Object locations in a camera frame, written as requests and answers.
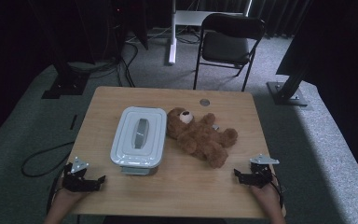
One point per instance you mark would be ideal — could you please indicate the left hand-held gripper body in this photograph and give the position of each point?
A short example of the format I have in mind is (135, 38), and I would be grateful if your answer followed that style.
(76, 182)

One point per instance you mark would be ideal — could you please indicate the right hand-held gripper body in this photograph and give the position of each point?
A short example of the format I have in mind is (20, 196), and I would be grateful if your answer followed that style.
(261, 174)

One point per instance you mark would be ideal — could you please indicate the translucent brown storage box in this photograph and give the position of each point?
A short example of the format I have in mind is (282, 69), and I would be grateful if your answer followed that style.
(138, 170)

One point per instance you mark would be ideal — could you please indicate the brown teddy bear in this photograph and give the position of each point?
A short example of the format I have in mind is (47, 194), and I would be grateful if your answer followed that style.
(199, 138)

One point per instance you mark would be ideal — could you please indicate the pale blue box lid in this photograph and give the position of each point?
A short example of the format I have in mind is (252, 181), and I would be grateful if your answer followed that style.
(140, 137)

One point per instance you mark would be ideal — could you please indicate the person's left hand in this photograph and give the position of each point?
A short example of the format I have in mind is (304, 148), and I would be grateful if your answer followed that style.
(68, 196)

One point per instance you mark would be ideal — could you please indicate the person's right hand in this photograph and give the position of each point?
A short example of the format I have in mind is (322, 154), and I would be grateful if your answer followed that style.
(265, 196)

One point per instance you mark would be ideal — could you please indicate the small black floor strip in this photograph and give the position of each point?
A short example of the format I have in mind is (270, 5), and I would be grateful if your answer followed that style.
(73, 122)

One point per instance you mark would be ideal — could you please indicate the grey round table grommet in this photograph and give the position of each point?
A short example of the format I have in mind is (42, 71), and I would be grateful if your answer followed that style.
(204, 102)

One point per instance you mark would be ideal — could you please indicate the black stand with metal base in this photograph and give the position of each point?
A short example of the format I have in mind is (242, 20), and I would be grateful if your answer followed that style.
(287, 93)

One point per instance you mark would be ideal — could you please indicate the black stand with dark base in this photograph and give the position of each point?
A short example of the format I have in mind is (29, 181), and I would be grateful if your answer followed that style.
(66, 84)

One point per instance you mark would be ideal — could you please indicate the black folding chair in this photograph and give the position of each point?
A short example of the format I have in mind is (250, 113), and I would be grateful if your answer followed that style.
(227, 46)

